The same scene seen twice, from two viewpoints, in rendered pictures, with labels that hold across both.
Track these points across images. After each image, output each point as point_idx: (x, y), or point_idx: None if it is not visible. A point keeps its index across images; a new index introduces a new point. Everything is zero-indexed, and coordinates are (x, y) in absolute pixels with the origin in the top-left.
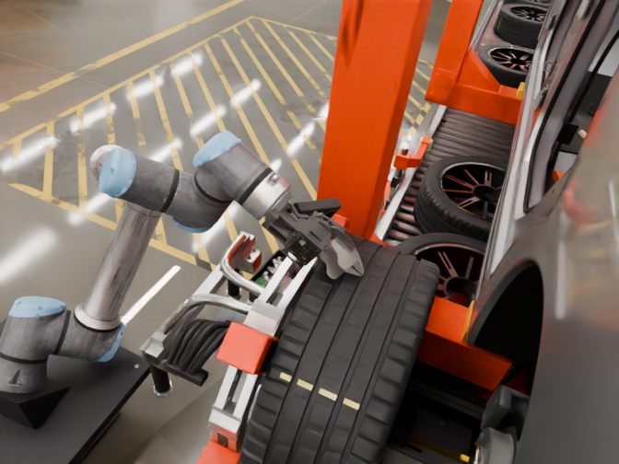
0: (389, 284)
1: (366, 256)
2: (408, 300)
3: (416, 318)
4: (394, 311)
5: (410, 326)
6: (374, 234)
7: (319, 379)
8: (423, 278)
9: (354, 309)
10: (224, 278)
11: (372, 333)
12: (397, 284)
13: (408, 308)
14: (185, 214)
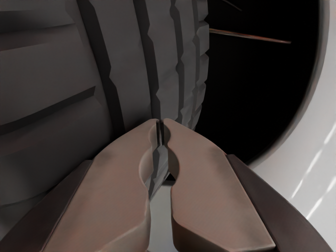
0: (178, 78)
1: (120, 0)
2: (198, 92)
3: (201, 108)
4: (188, 126)
5: (195, 124)
6: None
7: None
8: (202, 5)
9: (155, 184)
10: None
11: (169, 172)
12: (190, 70)
13: (198, 106)
14: None
